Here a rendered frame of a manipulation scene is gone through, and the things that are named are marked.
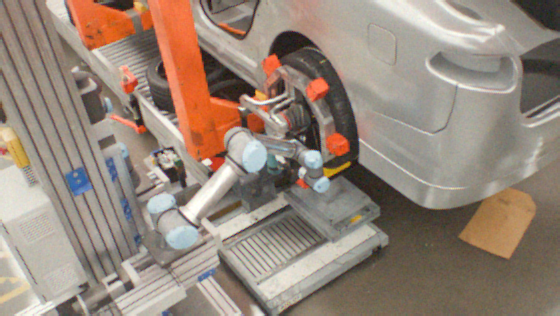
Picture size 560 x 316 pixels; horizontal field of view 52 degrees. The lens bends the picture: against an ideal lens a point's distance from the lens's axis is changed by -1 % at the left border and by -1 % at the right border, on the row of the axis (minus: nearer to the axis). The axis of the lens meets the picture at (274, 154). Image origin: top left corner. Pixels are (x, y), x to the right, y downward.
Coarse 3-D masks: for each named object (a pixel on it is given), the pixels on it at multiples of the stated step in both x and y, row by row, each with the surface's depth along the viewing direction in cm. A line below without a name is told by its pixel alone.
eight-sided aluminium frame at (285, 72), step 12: (276, 72) 299; (288, 72) 297; (264, 84) 317; (276, 84) 318; (300, 84) 283; (312, 108) 283; (324, 108) 283; (324, 120) 281; (324, 132) 284; (324, 144) 289; (324, 156) 294
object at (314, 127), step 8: (280, 88) 323; (328, 104) 286; (312, 120) 316; (312, 128) 315; (296, 136) 331; (304, 136) 328; (312, 136) 331; (320, 136) 331; (304, 144) 328; (312, 144) 327; (320, 144) 319; (320, 152) 319
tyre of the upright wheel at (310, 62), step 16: (304, 48) 303; (288, 64) 302; (304, 64) 289; (320, 64) 287; (336, 80) 282; (336, 96) 280; (336, 112) 282; (352, 112) 283; (336, 128) 290; (352, 128) 285; (352, 144) 291; (336, 160) 303
